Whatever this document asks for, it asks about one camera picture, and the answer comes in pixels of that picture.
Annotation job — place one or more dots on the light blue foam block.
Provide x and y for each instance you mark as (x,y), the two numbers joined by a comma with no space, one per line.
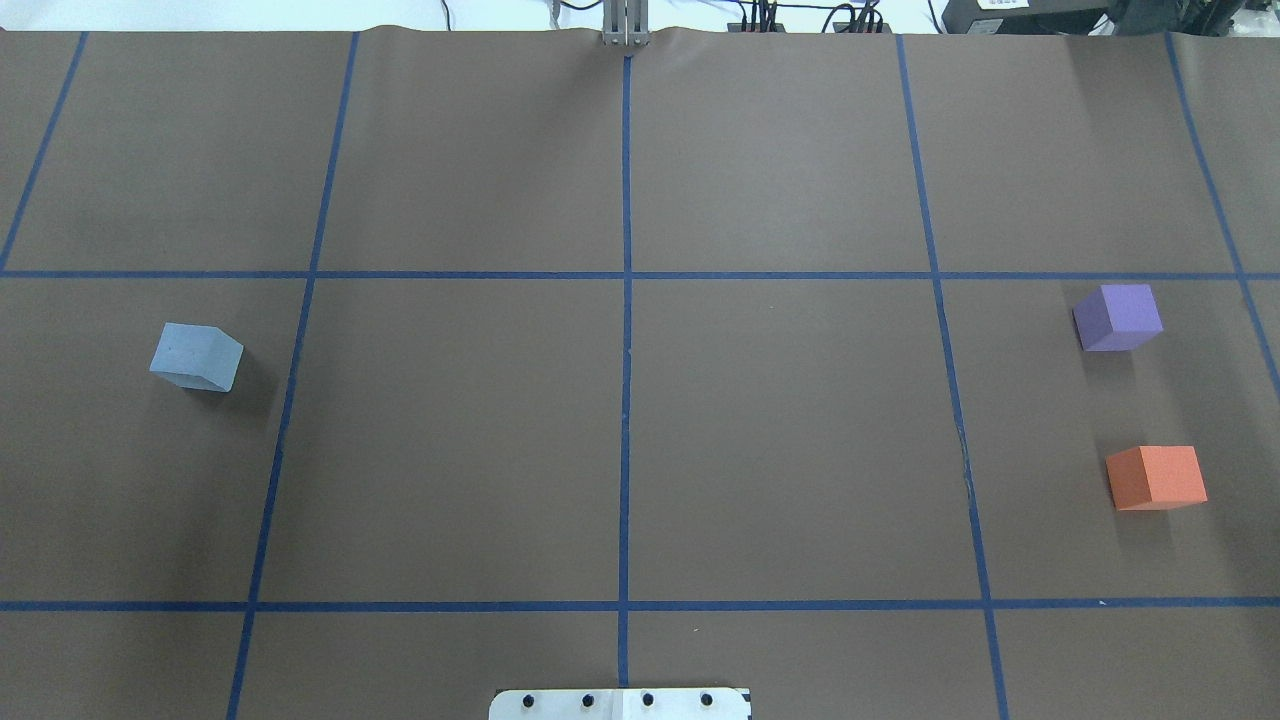
(198,357)

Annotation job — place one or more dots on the purple foam block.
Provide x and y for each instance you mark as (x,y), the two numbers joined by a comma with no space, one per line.
(1117,317)

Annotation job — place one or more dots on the orange foam block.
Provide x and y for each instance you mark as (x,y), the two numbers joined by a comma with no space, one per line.
(1155,478)

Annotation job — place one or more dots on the aluminium frame post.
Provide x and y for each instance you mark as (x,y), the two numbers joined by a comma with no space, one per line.
(626,23)

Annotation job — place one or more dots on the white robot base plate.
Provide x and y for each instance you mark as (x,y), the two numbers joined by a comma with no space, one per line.
(623,703)

